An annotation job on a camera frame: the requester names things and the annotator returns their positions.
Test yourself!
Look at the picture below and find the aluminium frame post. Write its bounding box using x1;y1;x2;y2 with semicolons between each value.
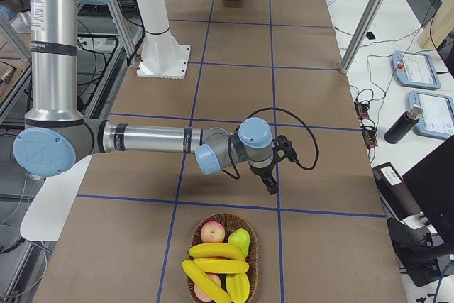
340;0;384;74

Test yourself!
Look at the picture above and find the blue teach pendant tablet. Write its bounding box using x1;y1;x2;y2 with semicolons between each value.
392;50;441;90

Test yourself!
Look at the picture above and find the black monitor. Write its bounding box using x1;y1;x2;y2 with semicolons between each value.
404;137;453;241

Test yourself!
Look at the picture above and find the yellow star fruit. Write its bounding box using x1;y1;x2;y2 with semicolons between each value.
226;273;250;303

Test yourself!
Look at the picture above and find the black water bottle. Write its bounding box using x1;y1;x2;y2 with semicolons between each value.
384;104;423;144

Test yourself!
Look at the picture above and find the pink red apple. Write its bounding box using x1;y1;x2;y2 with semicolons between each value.
200;221;226;243

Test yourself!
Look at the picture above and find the yellow banana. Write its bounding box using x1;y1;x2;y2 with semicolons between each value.
188;243;245;261
193;258;249;275
182;260;231;303

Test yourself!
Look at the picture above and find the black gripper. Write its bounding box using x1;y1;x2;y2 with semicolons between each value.
248;160;277;195

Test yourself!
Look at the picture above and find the green pear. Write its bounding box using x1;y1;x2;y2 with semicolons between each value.
228;228;250;258

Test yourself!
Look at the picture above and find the brown wicker basket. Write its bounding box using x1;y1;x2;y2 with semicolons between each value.
192;213;259;302

